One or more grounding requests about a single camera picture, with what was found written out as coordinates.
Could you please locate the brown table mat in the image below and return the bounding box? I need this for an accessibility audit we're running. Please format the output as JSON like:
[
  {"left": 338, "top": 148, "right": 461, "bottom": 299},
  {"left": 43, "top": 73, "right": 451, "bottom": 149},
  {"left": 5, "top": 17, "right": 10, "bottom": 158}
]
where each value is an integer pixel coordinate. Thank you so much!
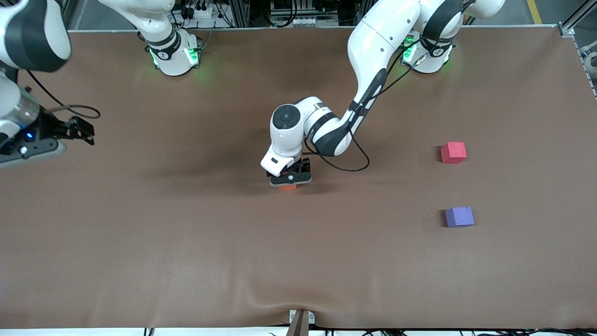
[{"left": 0, "top": 26, "right": 597, "bottom": 330}]

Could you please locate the red foam block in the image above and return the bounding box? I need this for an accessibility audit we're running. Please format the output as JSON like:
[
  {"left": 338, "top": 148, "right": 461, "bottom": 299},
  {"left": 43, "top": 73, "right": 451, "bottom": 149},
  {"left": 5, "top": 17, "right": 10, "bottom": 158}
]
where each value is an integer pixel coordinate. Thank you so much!
[{"left": 440, "top": 142, "right": 467, "bottom": 164}]

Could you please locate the aluminium equipment rack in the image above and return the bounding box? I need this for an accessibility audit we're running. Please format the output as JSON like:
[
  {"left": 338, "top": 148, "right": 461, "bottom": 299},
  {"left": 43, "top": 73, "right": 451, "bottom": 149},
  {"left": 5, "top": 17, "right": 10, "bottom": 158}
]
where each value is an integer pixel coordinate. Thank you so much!
[{"left": 224, "top": 0, "right": 374, "bottom": 28}]

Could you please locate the white power strip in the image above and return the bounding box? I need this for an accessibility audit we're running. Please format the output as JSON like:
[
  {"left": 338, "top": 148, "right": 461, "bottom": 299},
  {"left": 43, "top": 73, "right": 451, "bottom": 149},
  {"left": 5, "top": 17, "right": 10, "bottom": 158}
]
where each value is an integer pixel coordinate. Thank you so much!
[{"left": 183, "top": 4, "right": 221, "bottom": 20}]

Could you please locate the purple foam block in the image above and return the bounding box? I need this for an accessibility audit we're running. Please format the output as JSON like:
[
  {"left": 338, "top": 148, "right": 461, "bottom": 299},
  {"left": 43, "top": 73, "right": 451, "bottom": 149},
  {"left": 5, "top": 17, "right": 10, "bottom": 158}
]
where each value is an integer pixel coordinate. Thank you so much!
[{"left": 444, "top": 207, "right": 475, "bottom": 228}]

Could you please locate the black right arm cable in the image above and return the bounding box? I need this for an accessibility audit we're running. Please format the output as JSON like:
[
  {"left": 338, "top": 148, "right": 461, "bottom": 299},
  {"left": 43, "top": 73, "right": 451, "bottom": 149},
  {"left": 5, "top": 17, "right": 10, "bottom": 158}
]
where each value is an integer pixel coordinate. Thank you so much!
[{"left": 23, "top": 69, "right": 102, "bottom": 120}]

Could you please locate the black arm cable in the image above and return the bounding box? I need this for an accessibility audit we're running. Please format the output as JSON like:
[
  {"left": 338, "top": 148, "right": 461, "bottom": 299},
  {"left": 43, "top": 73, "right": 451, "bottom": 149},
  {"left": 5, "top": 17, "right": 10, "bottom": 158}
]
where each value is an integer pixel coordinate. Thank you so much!
[
  {"left": 23, "top": 69, "right": 102, "bottom": 120},
  {"left": 303, "top": 40, "right": 428, "bottom": 173}
]

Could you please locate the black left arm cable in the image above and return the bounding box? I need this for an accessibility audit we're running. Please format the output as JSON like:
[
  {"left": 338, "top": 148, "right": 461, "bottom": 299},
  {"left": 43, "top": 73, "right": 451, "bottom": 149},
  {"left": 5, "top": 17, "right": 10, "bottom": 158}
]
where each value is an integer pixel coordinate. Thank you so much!
[{"left": 303, "top": 40, "right": 428, "bottom": 173}]

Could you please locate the metal clamp bracket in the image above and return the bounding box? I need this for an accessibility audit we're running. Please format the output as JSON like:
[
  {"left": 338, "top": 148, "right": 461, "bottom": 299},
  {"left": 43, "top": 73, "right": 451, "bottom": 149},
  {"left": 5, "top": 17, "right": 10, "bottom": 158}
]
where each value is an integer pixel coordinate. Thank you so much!
[{"left": 285, "top": 309, "right": 316, "bottom": 336}]

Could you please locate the aluminium frame post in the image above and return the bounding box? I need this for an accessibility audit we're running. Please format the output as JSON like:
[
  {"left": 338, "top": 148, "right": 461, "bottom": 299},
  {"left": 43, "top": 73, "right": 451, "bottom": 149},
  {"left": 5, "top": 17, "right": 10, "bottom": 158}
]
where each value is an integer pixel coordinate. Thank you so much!
[{"left": 557, "top": 0, "right": 597, "bottom": 39}]

